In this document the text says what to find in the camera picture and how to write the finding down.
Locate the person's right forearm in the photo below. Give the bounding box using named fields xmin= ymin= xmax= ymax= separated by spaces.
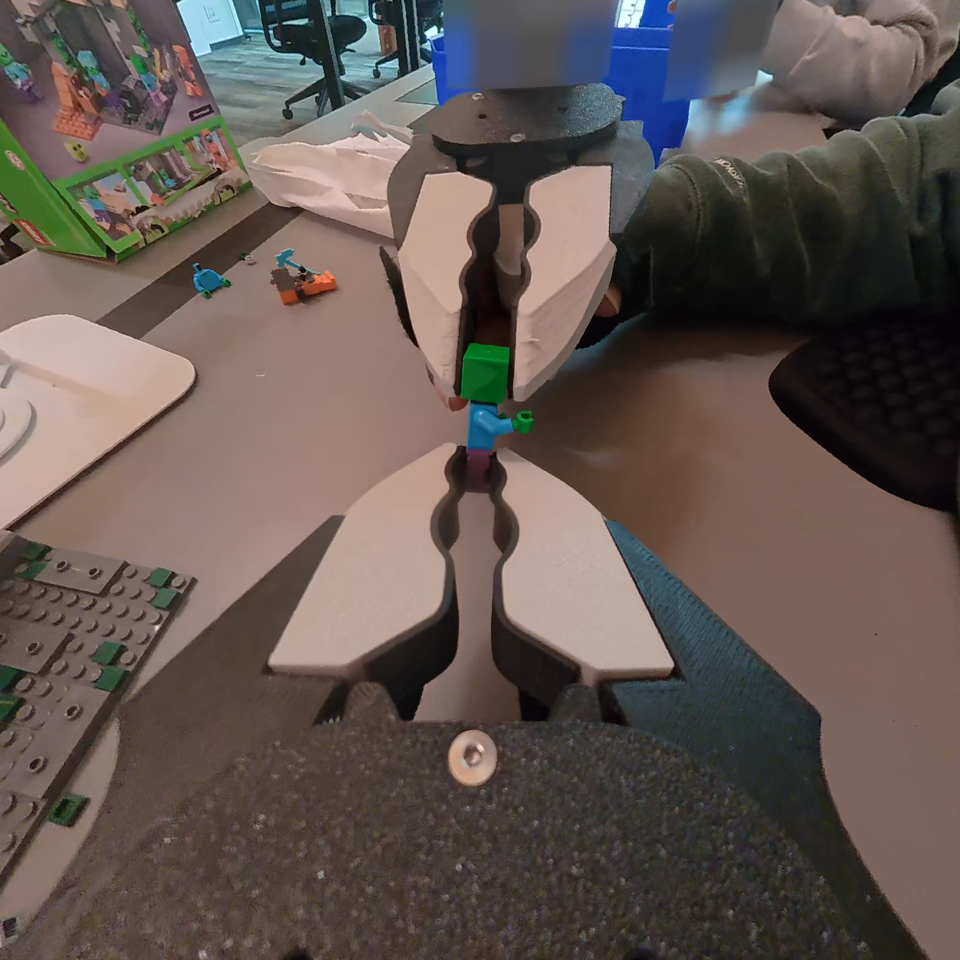
xmin=621 ymin=97 xmax=960 ymax=329

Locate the black office chair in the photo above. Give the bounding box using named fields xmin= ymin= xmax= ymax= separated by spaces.
xmin=257 ymin=0 xmax=370 ymax=123

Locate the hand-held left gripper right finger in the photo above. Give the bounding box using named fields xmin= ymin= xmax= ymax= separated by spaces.
xmin=489 ymin=447 xmax=676 ymax=712

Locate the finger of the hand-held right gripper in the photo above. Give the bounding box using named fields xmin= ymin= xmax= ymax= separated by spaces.
xmin=396 ymin=174 xmax=498 ymax=399
xmin=511 ymin=163 xmax=619 ymax=402

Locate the white rounded board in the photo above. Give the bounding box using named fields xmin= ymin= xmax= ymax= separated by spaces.
xmin=0 ymin=313 xmax=198 ymax=531

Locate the white crumpled paper bag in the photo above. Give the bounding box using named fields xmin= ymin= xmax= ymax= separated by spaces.
xmin=249 ymin=110 xmax=415 ymax=241

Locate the brick set cardboard box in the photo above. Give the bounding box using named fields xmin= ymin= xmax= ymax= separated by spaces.
xmin=0 ymin=0 xmax=255 ymax=265

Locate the green headed toy minifigure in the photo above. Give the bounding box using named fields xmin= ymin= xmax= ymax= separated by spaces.
xmin=460 ymin=342 xmax=536 ymax=496

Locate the small orange grey brick model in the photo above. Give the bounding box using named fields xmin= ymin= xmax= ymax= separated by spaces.
xmin=267 ymin=249 xmax=338 ymax=308

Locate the grey brick building model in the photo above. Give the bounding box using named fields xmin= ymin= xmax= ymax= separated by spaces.
xmin=0 ymin=536 xmax=198 ymax=880

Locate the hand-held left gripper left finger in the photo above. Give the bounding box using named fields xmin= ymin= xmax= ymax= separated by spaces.
xmin=267 ymin=444 xmax=461 ymax=723

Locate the blue plastic bin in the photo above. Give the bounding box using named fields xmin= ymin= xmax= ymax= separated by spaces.
xmin=429 ymin=0 xmax=693 ymax=168

